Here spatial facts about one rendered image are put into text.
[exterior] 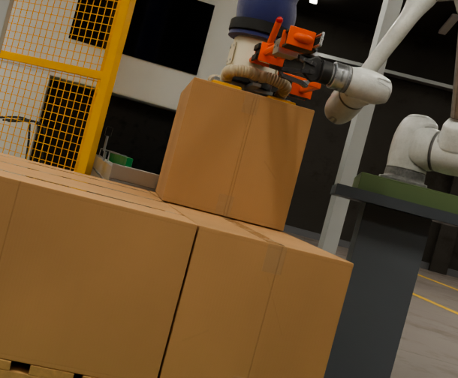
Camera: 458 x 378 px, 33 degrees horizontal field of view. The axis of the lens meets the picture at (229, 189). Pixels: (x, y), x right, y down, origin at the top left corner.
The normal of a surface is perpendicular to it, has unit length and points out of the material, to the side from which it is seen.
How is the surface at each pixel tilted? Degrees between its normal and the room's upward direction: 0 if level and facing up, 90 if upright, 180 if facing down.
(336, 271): 90
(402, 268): 90
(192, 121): 90
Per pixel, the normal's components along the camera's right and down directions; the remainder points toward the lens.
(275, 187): 0.13, 0.04
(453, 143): -0.64, 0.19
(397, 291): -0.09, -0.01
